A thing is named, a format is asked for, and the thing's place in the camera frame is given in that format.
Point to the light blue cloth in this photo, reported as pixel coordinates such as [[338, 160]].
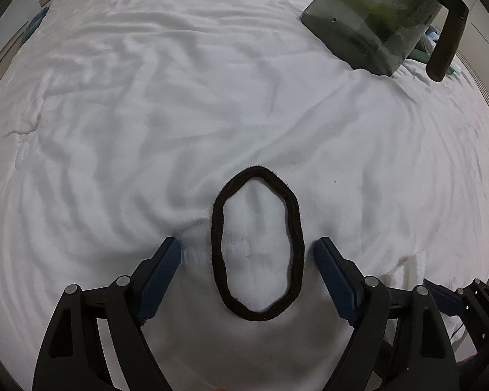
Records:
[[433, 34]]

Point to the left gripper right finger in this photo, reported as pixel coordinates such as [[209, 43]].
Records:
[[399, 335]]

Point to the teal knitted cloth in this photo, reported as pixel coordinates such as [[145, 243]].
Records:
[[34, 24]]

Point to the white cloth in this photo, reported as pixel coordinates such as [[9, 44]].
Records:
[[408, 273]]

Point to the white bed sheet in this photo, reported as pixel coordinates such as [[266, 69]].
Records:
[[121, 121]]

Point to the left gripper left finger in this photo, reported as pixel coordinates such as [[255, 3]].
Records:
[[71, 356]]

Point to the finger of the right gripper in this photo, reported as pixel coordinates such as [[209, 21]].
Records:
[[448, 301]]

